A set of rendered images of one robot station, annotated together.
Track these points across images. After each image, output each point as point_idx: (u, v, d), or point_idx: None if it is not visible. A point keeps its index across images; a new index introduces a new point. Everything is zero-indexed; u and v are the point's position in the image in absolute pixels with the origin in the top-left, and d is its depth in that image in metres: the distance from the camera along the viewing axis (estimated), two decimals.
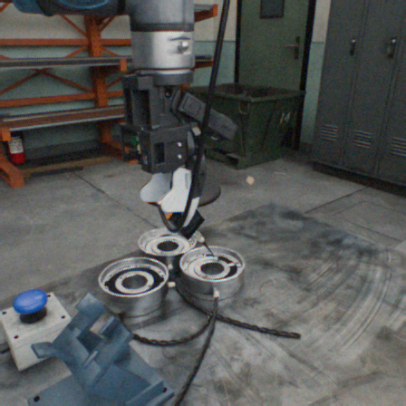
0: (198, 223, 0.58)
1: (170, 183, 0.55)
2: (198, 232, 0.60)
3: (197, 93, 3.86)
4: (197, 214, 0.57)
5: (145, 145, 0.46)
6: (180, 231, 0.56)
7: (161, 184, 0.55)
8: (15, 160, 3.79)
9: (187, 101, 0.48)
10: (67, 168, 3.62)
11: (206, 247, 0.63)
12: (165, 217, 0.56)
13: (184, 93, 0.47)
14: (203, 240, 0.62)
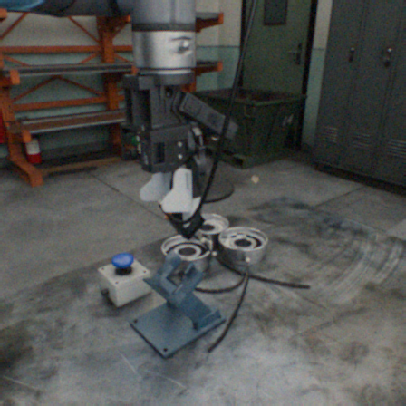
0: (199, 224, 0.58)
1: (170, 183, 0.55)
2: (199, 233, 0.60)
3: (204, 97, 4.07)
4: (198, 214, 0.57)
5: (146, 145, 0.46)
6: (181, 231, 0.56)
7: (161, 184, 0.55)
8: (33, 160, 4.00)
9: (188, 101, 0.48)
10: (82, 168, 3.83)
11: (207, 248, 0.63)
12: (164, 216, 0.56)
13: (185, 93, 0.48)
14: (204, 241, 0.62)
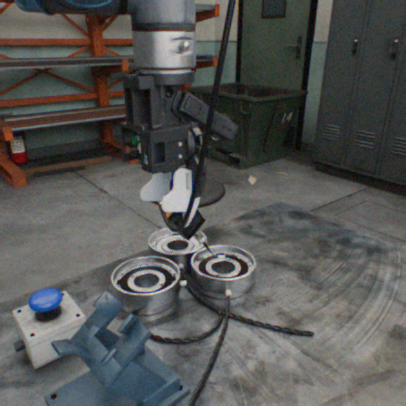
0: (199, 223, 0.58)
1: (170, 183, 0.55)
2: (199, 233, 0.60)
3: (198, 93, 3.86)
4: (198, 214, 0.57)
5: (146, 144, 0.46)
6: (181, 231, 0.56)
7: (161, 184, 0.55)
8: (17, 160, 3.79)
9: (188, 101, 0.48)
10: (69, 168, 3.62)
11: (207, 248, 0.63)
12: None
13: (185, 93, 0.48)
14: (204, 241, 0.62)
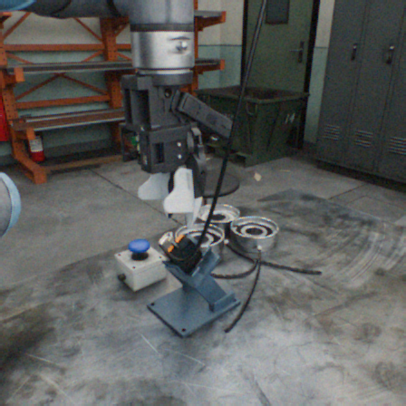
0: (198, 258, 0.61)
1: (169, 182, 0.56)
2: None
3: (207, 95, 4.08)
4: (196, 250, 0.60)
5: (145, 145, 0.46)
6: (181, 267, 0.59)
7: (159, 182, 0.56)
8: (35, 159, 4.02)
9: (187, 101, 0.48)
10: (85, 166, 3.85)
11: None
12: (164, 253, 0.59)
13: (184, 93, 0.47)
14: None
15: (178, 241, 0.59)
